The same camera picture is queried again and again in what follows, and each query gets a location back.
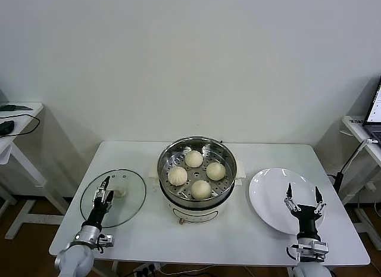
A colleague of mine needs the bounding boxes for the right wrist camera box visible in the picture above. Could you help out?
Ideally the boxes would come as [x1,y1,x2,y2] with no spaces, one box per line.
[287,240,330,263]

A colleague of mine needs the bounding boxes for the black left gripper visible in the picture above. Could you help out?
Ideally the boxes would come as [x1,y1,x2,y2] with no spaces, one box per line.
[87,175,115,229]

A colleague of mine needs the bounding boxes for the perforated steel steamer basket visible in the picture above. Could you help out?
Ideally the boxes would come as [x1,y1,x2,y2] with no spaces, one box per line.
[157,136,238,201]

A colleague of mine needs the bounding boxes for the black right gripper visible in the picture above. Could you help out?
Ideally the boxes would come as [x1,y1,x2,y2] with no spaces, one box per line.
[283,183,327,237]

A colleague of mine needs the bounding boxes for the white steamed baozi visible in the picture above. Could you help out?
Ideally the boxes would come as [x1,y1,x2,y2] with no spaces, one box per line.
[167,166,189,186]
[190,179,213,200]
[205,161,227,181]
[184,150,204,169]

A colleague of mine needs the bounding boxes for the white side table with mouse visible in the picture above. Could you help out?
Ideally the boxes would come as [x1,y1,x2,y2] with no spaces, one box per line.
[0,102,72,241]

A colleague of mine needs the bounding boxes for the white work table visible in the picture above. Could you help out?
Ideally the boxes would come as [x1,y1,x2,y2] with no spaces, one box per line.
[49,141,371,277]

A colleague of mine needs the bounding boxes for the laptop charging cable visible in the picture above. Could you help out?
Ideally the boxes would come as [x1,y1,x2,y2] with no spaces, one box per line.
[326,138,379,182]

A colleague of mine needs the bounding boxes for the white side table with laptop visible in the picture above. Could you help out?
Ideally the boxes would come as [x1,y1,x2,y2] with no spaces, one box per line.
[341,115,381,251]

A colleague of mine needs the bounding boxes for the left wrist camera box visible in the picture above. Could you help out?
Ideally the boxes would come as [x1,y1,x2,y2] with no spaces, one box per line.
[94,234,115,254]

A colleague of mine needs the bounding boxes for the white round plate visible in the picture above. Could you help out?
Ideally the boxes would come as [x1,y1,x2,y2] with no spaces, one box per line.
[248,167,326,236]

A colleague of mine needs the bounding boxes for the dark grey laptop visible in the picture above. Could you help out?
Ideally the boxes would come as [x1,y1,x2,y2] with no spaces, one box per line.
[362,76,381,147]

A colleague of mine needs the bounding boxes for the white power strip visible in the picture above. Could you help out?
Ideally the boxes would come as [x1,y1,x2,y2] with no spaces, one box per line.
[133,263,163,276]

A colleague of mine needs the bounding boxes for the glass lid with cream handle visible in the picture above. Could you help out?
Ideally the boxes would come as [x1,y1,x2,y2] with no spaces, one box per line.
[79,169,148,229]

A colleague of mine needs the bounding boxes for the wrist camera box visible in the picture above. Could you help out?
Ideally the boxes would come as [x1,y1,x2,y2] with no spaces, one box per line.
[287,240,330,263]
[94,234,115,254]

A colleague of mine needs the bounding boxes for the white electric cooker pot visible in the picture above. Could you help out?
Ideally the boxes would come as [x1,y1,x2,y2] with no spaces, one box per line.
[148,160,247,226]

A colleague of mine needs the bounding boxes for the dark green flat tool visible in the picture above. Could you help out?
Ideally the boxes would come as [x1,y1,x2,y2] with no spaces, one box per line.
[0,104,33,111]

